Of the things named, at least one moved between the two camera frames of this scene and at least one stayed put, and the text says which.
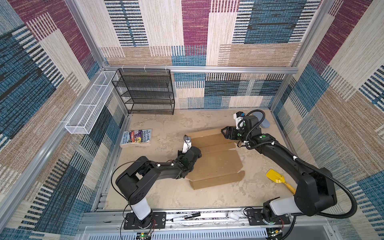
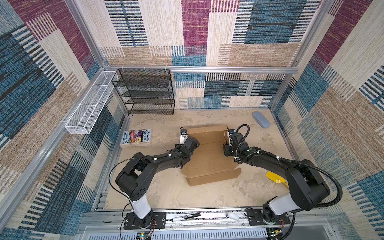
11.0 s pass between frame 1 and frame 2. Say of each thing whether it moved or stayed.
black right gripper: moved
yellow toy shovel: stayed
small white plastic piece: stayed
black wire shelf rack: stayed
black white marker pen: stayed
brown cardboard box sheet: moved
